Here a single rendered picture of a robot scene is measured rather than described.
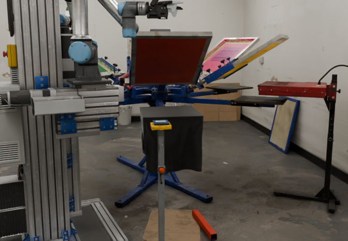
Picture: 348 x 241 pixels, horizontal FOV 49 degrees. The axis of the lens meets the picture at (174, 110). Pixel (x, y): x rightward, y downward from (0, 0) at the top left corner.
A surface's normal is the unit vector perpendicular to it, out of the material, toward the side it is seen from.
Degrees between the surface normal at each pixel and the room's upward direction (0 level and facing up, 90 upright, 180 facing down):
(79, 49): 98
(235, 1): 90
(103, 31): 90
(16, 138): 90
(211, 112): 75
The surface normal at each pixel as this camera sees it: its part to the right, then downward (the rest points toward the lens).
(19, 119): 0.42, 0.15
